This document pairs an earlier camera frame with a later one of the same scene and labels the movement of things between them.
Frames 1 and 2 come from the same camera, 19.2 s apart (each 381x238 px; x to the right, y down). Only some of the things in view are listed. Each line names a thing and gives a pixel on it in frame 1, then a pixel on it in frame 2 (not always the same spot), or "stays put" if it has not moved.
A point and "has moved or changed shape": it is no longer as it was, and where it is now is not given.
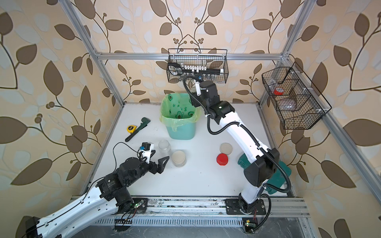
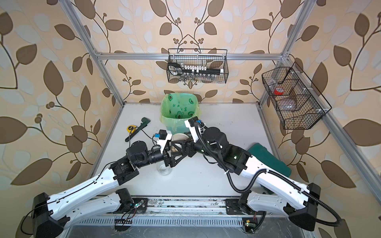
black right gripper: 196,99 to 186,147
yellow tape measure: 131,128 stays put
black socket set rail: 176,69 stays put
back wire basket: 208,64 stays put
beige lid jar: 178,158 has moved or changed shape
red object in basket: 276,92 stays put
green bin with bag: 178,113 stays put
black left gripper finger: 160,165 to 176,158
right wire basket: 295,98 stays put
